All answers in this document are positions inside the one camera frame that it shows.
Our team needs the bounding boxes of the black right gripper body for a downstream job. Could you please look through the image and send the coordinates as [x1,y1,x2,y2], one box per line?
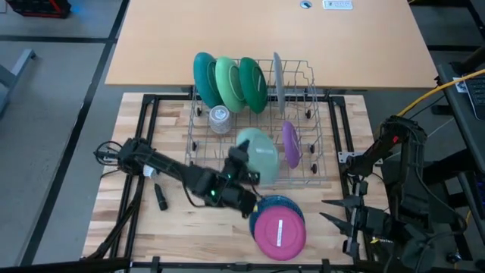
[343,181,393,259]

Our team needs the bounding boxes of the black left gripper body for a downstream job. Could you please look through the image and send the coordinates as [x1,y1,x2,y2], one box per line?
[219,158,251,190]

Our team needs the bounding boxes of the sage green plate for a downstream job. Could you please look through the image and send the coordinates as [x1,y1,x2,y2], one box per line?
[235,127,280,187]

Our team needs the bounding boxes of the purple plate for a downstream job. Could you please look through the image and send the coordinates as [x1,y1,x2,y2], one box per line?
[282,121,302,170]

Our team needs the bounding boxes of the pink plate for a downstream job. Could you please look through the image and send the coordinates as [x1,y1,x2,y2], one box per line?
[253,206,307,262]

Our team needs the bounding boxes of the light green plate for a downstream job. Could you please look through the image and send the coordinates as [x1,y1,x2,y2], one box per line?
[214,56,247,114]

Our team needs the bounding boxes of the dark green plate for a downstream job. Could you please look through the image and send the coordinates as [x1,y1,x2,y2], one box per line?
[238,56,269,115]

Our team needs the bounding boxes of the teal plate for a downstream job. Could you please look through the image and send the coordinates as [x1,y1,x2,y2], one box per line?
[192,52,224,109]

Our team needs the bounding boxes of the blue patterned plate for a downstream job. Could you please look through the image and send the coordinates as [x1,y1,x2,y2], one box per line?
[249,195,306,243]

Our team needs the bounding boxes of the grey floral mug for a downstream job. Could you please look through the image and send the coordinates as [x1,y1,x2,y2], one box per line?
[208,105,233,134]

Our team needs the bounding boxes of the black marker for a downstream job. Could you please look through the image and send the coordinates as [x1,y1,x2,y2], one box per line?
[154,184,168,212]

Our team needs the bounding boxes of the grey plate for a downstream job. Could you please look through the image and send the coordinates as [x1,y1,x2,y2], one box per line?
[273,52,286,115]

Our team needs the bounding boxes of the tan wooden table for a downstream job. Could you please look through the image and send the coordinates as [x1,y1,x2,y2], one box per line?
[105,0,439,90]

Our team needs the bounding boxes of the black keyboard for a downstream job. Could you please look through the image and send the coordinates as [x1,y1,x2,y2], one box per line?
[464,74,485,121]

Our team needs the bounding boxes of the white power strip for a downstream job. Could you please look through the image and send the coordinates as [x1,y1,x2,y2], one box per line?
[321,0,354,11]

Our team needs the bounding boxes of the grey desk leg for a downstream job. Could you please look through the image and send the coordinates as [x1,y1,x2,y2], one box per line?
[0,48,38,117]

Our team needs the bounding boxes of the red and black box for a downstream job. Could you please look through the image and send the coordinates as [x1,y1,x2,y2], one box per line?
[4,0,73,20]

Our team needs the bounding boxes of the silver mounting bracket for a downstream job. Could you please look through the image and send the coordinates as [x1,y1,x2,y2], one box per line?
[337,150,384,167]

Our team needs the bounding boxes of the grey wire dish rack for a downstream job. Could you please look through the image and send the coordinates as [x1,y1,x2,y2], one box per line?
[184,58,327,190]

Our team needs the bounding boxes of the black metal table frame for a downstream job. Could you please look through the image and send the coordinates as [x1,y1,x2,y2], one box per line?
[81,93,359,273]

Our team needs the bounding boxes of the black cable bundle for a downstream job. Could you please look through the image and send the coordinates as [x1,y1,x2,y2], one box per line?
[85,176,147,262]

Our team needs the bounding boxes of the yellow cable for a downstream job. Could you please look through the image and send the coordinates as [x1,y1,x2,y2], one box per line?
[396,67,485,118]

